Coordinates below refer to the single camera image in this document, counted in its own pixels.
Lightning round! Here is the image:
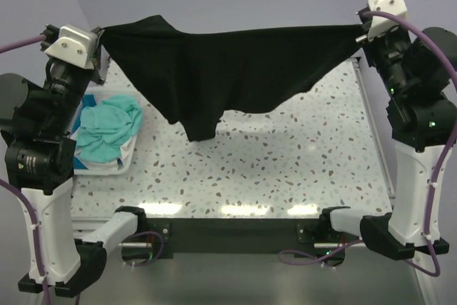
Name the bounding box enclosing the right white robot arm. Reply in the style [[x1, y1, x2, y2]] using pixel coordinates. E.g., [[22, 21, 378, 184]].
[[318, 9, 456, 261]]

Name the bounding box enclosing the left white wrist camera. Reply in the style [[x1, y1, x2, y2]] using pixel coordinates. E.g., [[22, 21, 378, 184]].
[[44, 25, 99, 70]]

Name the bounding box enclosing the blue t shirt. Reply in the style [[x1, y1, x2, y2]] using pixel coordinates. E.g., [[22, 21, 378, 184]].
[[81, 94, 97, 109]]

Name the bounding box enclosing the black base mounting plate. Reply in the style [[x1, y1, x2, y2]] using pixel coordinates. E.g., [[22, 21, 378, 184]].
[[121, 218, 357, 263]]

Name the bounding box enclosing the black t shirt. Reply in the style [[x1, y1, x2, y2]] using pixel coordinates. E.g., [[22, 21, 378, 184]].
[[100, 15, 363, 141]]

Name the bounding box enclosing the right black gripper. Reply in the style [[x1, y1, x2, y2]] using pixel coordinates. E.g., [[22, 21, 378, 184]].
[[357, 18, 410, 96]]

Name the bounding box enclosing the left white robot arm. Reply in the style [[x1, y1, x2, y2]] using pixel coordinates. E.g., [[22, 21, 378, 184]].
[[1, 25, 148, 298]]

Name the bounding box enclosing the teal t shirt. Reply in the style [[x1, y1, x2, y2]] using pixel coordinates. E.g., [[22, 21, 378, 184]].
[[76, 94, 143, 163]]

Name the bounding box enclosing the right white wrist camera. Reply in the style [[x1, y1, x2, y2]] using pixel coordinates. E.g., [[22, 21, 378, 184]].
[[367, 0, 408, 41]]

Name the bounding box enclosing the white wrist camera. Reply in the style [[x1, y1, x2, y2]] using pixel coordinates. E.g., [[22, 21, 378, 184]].
[[44, 25, 99, 70], [367, 0, 408, 41]]

